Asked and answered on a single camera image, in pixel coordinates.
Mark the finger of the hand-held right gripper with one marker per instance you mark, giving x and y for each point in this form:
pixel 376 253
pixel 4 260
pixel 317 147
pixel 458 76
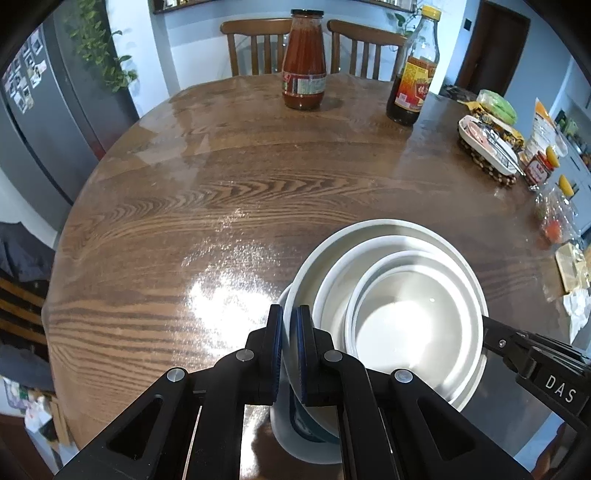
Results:
pixel 501 337

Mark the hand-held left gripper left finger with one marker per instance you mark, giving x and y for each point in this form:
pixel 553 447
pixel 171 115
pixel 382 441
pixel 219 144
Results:
pixel 277 350

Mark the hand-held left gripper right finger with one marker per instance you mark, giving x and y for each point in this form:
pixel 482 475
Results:
pixel 304 355

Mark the white ceramic bowl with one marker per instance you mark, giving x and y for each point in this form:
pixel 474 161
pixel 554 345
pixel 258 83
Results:
pixel 334 277
pixel 302 286

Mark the white bowl with blue inside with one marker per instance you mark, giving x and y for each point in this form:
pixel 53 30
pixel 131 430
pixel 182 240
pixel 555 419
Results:
pixel 295 450

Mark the white ceramic ramekin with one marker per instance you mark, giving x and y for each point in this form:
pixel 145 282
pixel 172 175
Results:
pixel 406 323

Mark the white tissue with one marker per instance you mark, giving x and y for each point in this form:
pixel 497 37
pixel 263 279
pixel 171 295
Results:
pixel 579 309

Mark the clear plastic bag of tomatoes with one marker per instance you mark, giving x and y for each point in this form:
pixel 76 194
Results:
pixel 556 217

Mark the yellow lid container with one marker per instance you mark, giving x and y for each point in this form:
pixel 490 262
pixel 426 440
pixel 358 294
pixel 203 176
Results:
pixel 566 184

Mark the wooden bead trivet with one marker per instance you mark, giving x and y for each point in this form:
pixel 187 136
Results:
pixel 482 164

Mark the red label jar yellow lid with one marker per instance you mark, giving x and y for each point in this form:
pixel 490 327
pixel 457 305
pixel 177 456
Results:
pixel 540 166

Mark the metal cutlery pile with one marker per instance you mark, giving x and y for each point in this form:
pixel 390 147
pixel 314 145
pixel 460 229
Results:
pixel 501 147

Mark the white square dish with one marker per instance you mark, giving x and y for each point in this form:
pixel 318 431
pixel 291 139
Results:
pixel 480 138

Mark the yellow and black snack packet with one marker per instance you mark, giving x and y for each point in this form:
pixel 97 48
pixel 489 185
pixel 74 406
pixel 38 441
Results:
pixel 508 134

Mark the orange and white bag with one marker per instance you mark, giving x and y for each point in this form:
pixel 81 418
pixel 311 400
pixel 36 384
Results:
pixel 542 120

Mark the green packet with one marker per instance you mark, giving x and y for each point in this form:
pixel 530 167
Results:
pixel 498 104

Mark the wooden chair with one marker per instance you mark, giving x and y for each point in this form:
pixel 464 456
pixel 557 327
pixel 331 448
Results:
pixel 364 39
pixel 23 314
pixel 254 27

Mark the soy sauce bottle yellow cap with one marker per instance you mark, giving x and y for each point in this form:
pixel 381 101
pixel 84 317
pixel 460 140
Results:
pixel 413 83

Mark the dark cloth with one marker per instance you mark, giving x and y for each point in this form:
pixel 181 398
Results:
pixel 23 251

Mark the tomato sauce glass jar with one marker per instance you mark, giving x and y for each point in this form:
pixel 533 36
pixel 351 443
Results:
pixel 304 69

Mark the dark wooden door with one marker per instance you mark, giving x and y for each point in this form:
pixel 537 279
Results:
pixel 496 46

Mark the grey refrigerator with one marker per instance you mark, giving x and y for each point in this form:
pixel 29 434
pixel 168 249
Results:
pixel 51 115

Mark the green trailing plant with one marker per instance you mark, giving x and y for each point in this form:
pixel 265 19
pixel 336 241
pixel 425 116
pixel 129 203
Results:
pixel 99 50

